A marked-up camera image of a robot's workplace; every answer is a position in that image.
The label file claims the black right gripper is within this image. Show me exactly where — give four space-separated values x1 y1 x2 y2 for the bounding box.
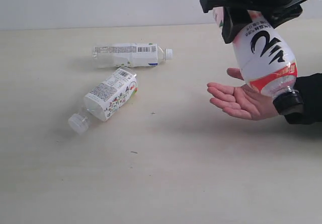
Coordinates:
200 0 307 44

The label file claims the peach label bottle black cap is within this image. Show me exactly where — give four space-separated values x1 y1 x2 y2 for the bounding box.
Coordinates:
212 7 304 116

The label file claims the clear bottle white barcode label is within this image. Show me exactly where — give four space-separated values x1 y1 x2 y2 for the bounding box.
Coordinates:
92 43 173 68

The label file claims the square bottle floral label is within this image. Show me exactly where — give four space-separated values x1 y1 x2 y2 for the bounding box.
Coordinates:
68 66 138 134

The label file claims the bare open human hand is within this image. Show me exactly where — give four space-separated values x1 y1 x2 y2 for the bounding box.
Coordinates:
207 82 278 121

